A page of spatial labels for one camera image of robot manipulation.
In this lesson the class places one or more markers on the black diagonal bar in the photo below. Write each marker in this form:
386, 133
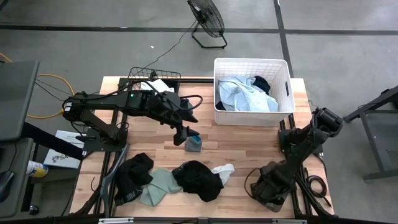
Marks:
53, 141

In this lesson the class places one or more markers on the yellow and white can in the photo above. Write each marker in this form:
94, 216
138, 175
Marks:
37, 169

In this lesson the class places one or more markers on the grey and blue sock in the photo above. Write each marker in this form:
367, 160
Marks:
192, 146

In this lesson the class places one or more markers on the black floor fan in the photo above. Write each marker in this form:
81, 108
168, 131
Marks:
206, 15

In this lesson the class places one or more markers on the black shorts grey waistband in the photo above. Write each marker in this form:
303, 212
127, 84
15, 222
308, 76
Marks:
199, 183

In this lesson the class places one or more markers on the mint green cloth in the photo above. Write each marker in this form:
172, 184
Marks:
158, 186

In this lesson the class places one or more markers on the light blue patterned shirt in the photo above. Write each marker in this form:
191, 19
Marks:
242, 96

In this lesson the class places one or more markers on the small white cloth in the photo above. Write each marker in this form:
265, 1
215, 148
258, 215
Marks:
224, 171

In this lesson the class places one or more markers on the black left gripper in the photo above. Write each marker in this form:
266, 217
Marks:
175, 113

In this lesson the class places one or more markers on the black metal desk frame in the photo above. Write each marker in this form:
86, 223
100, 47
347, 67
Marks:
373, 143

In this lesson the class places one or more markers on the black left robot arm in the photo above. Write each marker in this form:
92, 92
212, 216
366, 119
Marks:
102, 104

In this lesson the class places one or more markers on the dark grey bin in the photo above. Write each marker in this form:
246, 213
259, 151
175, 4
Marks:
273, 208

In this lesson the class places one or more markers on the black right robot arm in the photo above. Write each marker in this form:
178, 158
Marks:
326, 119

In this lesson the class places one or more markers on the white paper with blue logo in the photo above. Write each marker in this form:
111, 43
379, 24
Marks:
49, 161

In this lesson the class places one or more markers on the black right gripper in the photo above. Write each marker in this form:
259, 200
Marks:
275, 182

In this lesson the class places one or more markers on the small black cloth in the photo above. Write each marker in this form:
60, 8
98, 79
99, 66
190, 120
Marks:
261, 84

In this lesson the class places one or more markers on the grey side desk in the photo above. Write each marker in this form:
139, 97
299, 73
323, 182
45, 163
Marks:
18, 186

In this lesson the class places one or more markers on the small black ball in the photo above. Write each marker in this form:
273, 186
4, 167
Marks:
34, 210

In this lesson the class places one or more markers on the black computer mouse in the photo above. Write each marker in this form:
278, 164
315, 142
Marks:
5, 186

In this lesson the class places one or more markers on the white plastic laundry basket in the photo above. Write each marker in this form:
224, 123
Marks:
248, 119

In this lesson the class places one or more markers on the black shorts white lettering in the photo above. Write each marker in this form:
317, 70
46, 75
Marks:
133, 174

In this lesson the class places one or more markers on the silver metal bracket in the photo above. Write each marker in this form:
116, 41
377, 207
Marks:
115, 221
289, 221

